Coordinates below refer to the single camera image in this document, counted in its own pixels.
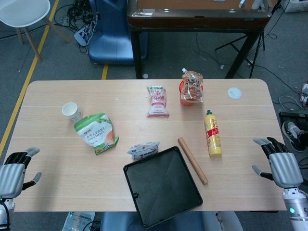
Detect black tripod stand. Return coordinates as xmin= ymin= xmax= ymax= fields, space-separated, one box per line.
xmin=215 ymin=0 xmax=282 ymax=66

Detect dark brown mahjong table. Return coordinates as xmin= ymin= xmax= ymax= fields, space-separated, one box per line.
xmin=127 ymin=0 xmax=270 ymax=79

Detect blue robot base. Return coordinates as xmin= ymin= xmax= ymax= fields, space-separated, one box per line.
xmin=88 ymin=0 xmax=149 ymax=65

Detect black foot pedal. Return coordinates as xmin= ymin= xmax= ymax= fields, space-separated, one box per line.
xmin=279 ymin=112 xmax=308 ymax=126

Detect green corn starch bag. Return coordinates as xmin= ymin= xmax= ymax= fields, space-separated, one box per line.
xmin=73 ymin=112 xmax=120 ymax=155

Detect black floor cable tangle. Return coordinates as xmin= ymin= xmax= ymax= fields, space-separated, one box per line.
xmin=54 ymin=0 xmax=100 ymax=32

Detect wooden rolling pin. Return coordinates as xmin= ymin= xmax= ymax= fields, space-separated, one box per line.
xmin=177 ymin=137 xmax=209 ymax=185

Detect white power strip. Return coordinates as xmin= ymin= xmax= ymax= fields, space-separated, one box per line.
xmin=74 ymin=24 xmax=94 ymax=47

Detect black plastic tray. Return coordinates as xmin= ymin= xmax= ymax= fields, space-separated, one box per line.
xmin=123 ymin=146 xmax=204 ymax=229

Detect yellow squeeze bottle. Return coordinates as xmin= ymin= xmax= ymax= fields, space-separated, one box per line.
xmin=204 ymin=110 xmax=223 ymax=157

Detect white paper cup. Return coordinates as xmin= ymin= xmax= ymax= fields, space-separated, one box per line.
xmin=62 ymin=102 xmax=81 ymax=122

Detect white pink sugar bag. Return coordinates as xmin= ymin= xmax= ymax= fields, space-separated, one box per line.
xmin=146 ymin=85 xmax=170 ymax=119

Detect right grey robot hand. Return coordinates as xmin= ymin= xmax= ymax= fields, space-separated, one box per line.
xmin=252 ymin=137 xmax=304 ymax=189

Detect white chair wooden legs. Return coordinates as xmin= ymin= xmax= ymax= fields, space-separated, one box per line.
xmin=0 ymin=0 xmax=72 ymax=62

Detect small white grey packet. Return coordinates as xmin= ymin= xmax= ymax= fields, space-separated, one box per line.
xmin=127 ymin=141 xmax=161 ymax=161

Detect white robot body cover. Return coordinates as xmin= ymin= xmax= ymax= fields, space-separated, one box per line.
xmin=202 ymin=211 xmax=244 ymax=231

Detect grey sneaker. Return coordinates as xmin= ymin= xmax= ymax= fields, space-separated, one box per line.
xmin=282 ymin=121 xmax=307 ymax=152

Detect white round table cap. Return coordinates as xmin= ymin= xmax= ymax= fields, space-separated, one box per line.
xmin=227 ymin=87 xmax=242 ymax=99

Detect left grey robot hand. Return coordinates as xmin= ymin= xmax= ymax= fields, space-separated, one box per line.
xmin=0 ymin=147 xmax=42 ymax=199

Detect brown spouted sauce pouch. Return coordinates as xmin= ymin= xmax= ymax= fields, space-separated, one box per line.
xmin=180 ymin=67 xmax=204 ymax=103

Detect clear plastic bag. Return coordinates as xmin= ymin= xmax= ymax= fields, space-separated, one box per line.
xmin=63 ymin=211 xmax=96 ymax=231

